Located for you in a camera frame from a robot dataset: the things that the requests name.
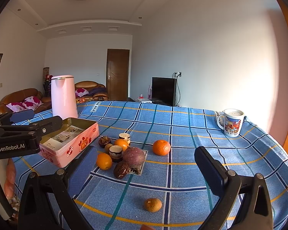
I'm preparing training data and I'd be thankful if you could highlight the smooth orange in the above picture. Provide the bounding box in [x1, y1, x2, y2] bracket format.
[96, 153, 112, 170]

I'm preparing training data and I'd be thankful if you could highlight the brown mangosteen front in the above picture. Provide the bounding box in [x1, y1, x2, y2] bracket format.
[113, 161, 130, 179]

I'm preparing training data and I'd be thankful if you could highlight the brown mangosteen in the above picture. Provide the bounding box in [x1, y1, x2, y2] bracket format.
[98, 136, 111, 149]
[113, 161, 130, 179]

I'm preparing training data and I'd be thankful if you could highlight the purple passion fruit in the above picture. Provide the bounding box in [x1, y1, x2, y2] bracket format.
[123, 147, 145, 168]

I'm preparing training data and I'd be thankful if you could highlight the sandwich cookie back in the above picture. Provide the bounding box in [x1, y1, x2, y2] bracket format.
[118, 132, 131, 144]

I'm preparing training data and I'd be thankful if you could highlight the orange mandarin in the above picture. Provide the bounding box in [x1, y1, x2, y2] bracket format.
[152, 140, 171, 156]

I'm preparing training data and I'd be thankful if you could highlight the tan round fruit front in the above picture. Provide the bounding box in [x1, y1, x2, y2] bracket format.
[143, 198, 162, 212]

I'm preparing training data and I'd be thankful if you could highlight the person's left hand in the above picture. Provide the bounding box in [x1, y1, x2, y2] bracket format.
[4, 158, 17, 199]

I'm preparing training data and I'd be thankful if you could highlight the paper leaflet in tin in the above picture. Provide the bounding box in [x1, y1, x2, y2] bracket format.
[43, 126, 84, 151]

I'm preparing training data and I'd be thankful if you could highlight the brown leather sofa left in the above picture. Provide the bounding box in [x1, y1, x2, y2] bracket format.
[0, 88, 51, 115]

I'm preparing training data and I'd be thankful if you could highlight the floral pillow on sofa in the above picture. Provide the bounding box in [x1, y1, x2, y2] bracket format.
[6, 96, 43, 113]

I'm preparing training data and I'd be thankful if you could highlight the pink metal tin box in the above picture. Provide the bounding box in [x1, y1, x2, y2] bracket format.
[39, 117, 99, 168]

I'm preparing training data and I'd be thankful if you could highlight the pink electric kettle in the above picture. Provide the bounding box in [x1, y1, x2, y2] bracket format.
[51, 75, 78, 119]

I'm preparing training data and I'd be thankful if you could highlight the small yellow-brown fruit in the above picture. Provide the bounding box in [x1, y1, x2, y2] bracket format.
[104, 143, 113, 154]

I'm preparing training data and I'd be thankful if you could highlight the brown mangosteen back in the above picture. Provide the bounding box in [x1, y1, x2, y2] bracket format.
[98, 136, 111, 149]

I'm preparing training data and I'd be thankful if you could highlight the orange behind sandwich cookie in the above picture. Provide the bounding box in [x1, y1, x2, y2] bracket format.
[114, 139, 129, 151]

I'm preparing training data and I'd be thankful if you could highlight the white printed mug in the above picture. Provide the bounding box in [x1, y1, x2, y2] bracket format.
[216, 109, 244, 138]

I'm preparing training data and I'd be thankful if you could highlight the brown leather armchair back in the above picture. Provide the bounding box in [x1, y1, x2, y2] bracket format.
[75, 81, 109, 102]

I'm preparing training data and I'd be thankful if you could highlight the brown wooden door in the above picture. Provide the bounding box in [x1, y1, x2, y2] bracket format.
[107, 49, 130, 101]

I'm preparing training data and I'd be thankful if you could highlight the black television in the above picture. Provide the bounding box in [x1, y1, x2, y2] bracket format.
[151, 77, 177, 106]

